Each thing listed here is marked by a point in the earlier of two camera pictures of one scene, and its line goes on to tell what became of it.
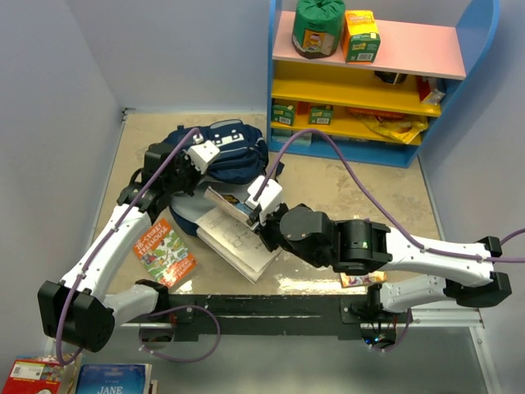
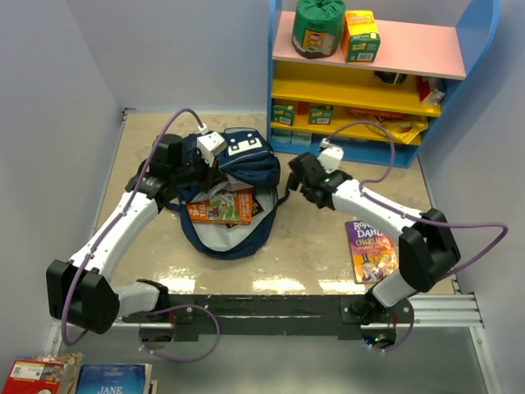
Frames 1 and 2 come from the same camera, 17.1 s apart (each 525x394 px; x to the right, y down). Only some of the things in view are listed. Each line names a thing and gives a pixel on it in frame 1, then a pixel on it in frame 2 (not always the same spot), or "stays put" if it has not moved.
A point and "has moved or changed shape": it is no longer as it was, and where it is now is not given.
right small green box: (321, 114) stays put
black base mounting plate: (262, 317) stays put
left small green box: (284, 114) stays put
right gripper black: (263, 230) → (294, 183)
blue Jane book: (114, 378) stays put
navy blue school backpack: (244, 157) has moved or changed shape
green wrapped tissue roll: (317, 27) stays put
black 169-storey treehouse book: (226, 237) has moved or changed shape
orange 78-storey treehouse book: (166, 254) → (229, 207)
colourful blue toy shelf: (380, 111) stays put
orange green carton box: (360, 38) stays put
